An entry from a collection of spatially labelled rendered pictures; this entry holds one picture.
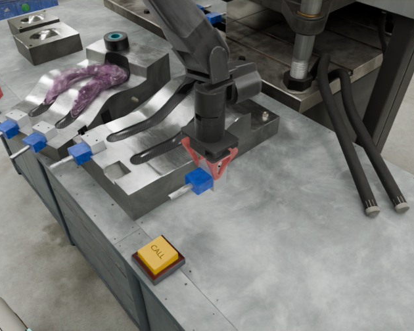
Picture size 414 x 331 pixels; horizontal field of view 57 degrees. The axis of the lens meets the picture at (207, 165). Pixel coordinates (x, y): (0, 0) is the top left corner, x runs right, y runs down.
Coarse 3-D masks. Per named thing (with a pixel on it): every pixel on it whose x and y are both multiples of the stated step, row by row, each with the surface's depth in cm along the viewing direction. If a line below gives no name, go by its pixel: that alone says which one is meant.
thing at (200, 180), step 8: (200, 160) 79; (200, 168) 79; (208, 168) 78; (192, 176) 78; (200, 176) 78; (208, 176) 78; (224, 176) 80; (192, 184) 77; (200, 184) 76; (208, 184) 78; (216, 184) 79; (224, 184) 81; (176, 192) 75; (184, 192) 76; (200, 192) 77
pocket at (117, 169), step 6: (114, 162) 89; (120, 162) 90; (108, 168) 89; (114, 168) 90; (120, 168) 92; (126, 168) 89; (108, 174) 90; (114, 174) 90; (120, 174) 90; (126, 174) 90
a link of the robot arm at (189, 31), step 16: (144, 0) 55; (160, 0) 54; (176, 0) 55; (192, 0) 56; (160, 16) 56; (176, 16) 56; (192, 16) 57; (176, 32) 57; (192, 32) 57; (208, 32) 59; (176, 48) 62; (192, 48) 58; (208, 48) 60; (224, 48) 62; (192, 64) 63
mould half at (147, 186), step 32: (160, 96) 107; (192, 96) 103; (96, 128) 99; (160, 128) 100; (256, 128) 104; (96, 160) 90; (128, 160) 90; (160, 160) 90; (192, 160) 91; (128, 192) 82; (160, 192) 89
